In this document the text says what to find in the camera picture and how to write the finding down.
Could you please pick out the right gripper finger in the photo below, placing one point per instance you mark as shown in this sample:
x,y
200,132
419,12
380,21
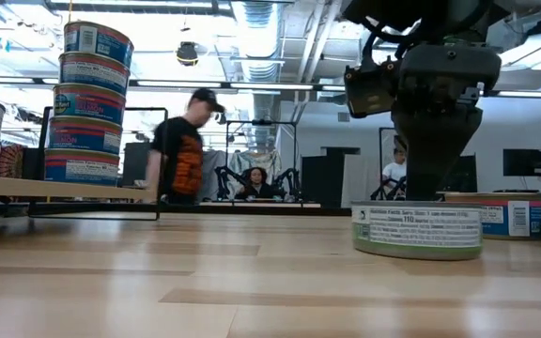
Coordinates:
x,y
432,155

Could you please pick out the black background robot arm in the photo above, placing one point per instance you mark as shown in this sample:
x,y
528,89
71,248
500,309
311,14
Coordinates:
x,y
291,180
223,180

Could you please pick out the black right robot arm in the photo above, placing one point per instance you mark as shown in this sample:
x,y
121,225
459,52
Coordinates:
x,y
439,19

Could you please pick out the black monitor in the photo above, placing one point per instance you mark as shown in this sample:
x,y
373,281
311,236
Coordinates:
x,y
524,162
463,176
134,164

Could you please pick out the person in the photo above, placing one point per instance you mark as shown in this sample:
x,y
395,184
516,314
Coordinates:
x,y
395,171
257,185
181,159

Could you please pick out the white panel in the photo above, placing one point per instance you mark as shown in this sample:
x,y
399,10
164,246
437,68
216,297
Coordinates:
x,y
364,178

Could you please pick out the pale hanging cloth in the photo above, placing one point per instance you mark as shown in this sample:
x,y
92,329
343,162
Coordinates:
x,y
242,159

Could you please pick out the black ceiling lamp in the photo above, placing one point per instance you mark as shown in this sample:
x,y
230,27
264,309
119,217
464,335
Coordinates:
x,y
187,52

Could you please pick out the black stand frame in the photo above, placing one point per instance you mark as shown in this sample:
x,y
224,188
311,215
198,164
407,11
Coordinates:
x,y
261,123
380,155

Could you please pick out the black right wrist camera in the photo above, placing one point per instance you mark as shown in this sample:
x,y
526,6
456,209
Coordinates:
x,y
369,94

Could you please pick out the spiral ceiling duct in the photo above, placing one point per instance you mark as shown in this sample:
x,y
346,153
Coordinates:
x,y
258,28

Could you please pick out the long ceiling light rail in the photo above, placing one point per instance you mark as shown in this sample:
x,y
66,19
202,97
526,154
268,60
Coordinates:
x,y
181,83

